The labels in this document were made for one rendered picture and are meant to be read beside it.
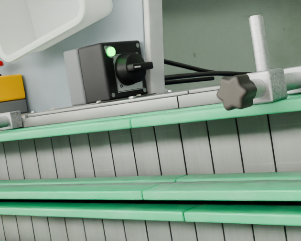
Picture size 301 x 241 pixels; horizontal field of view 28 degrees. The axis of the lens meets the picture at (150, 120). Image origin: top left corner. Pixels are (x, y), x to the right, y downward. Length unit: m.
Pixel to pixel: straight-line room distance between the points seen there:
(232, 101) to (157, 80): 0.42
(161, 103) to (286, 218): 0.23
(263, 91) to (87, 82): 0.38
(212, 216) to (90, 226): 0.29
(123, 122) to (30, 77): 0.48
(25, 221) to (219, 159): 0.38
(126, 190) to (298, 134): 0.18
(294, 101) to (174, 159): 0.23
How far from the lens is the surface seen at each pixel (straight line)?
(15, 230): 0.95
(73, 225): 0.84
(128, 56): 0.81
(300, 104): 0.49
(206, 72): 1.07
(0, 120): 0.87
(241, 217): 0.54
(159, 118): 0.58
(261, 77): 0.50
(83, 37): 0.96
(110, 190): 0.65
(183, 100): 0.67
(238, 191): 0.54
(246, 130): 0.62
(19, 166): 0.91
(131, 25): 0.88
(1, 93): 1.04
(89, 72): 0.83
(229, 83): 0.47
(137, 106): 0.71
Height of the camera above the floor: 1.40
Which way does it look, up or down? 48 degrees down
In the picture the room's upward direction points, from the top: 102 degrees counter-clockwise
